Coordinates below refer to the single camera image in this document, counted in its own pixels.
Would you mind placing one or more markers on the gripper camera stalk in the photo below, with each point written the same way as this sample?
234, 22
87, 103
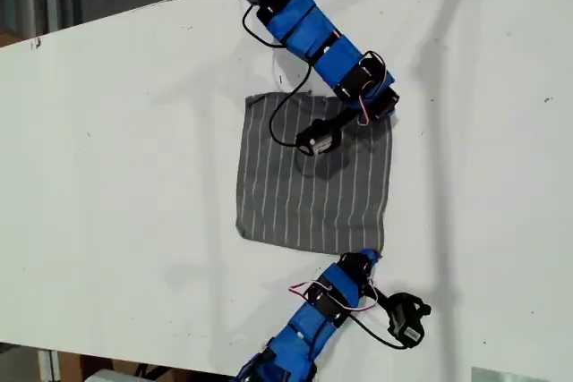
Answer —
379, 296
347, 117

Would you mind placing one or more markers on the white container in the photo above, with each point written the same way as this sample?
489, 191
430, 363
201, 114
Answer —
109, 376

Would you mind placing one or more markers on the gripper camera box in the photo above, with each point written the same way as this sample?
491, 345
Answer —
407, 317
318, 139

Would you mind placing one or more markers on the white table leg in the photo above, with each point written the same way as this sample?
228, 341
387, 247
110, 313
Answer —
48, 366

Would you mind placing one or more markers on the grey white-striped square towel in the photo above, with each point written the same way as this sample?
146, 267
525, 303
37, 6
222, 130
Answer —
291, 203

